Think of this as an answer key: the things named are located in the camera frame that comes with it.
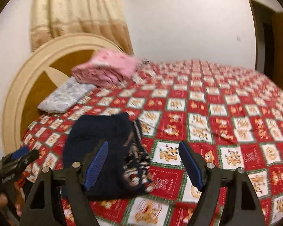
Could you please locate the beige floral curtain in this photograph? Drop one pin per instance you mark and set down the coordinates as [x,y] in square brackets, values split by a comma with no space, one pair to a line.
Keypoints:
[54,18]

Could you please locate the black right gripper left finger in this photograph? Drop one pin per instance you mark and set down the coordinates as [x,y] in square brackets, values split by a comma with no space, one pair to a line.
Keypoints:
[44,206]

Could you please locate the cream and brown headboard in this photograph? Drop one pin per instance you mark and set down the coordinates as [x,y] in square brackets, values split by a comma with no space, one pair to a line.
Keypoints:
[46,69]

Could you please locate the folded pink quilt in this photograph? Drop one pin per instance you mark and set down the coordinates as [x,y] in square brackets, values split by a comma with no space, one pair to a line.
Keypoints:
[106,67]

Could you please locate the navy striped knit sweater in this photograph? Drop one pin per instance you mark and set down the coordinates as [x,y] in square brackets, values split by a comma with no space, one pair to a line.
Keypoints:
[115,165]

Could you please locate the red checkered bear bedspread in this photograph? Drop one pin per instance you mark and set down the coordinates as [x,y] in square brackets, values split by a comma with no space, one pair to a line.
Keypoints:
[232,116]

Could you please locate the brown wooden door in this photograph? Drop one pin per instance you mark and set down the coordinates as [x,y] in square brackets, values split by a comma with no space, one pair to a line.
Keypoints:
[268,25]

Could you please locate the grey floral pillow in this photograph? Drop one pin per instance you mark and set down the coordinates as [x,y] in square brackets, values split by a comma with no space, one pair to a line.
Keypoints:
[65,96]

